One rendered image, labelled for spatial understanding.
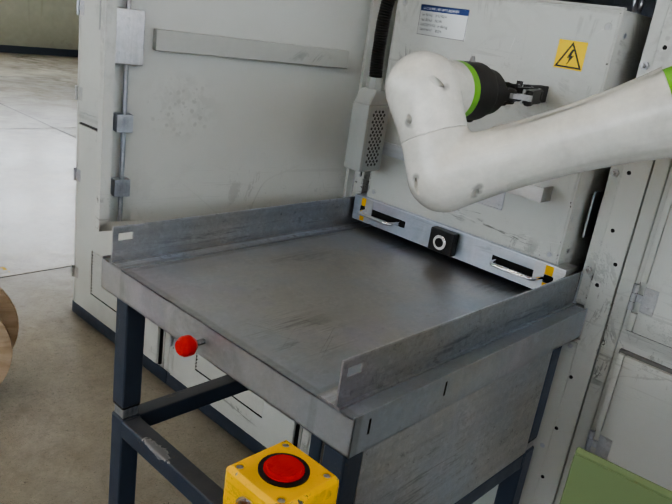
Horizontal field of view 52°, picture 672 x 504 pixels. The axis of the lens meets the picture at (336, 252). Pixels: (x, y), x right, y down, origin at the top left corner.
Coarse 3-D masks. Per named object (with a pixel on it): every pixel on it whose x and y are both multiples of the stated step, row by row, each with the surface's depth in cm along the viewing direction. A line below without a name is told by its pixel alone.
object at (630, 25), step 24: (528, 0) 128; (552, 0) 125; (624, 24) 119; (648, 24) 126; (624, 48) 122; (624, 72) 126; (600, 168) 132; (576, 192) 127; (576, 216) 131; (576, 240) 135
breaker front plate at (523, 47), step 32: (416, 0) 145; (448, 0) 140; (480, 0) 135; (512, 0) 130; (416, 32) 146; (480, 32) 136; (512, 32) 131; (544, 32) 127; (576, 32) 123; (608, 32) 119; (512, 64) 132; (544, 64) 128; (576, 96) 125; (480, 128) 139; (384, 160) 157; (384, 192) 158; (448, 224) 148; (480, 224) 142; (512, 224) 137; (544, 224) 133; (544, 256) 134
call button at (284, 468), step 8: (280, 456) 67; (288, 456) 67; (264, 464) 66; (272, 464) 65; (280, 464) 66; (288, 464) 66; (296, 464) 66; (272, 472) 64; (280, 472) 64; (288, 472) 65; (296, 472) 65; (304, 472) 65; (280, 480) 64; (288, 480) 64; (296, 480) 64
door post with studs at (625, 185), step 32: (640, 64) 119; (608, 192) 128; (640, 192) 124; (608, 224) 129; (608, 256) 130; (608, 288) 131; (576, 352) 137; (576, 384) 138; (576, 416) 139; (544, 480) 146
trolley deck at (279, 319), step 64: (256, 256) 136; (320, 256) 141; (384, 256) 147; (192, 320) 107; (256, 320) 108; (320, 320) 112; (384, 320) 115; (576, 320) 131; (256, 384) 98; (320, 384) 93; (448, 384) 101
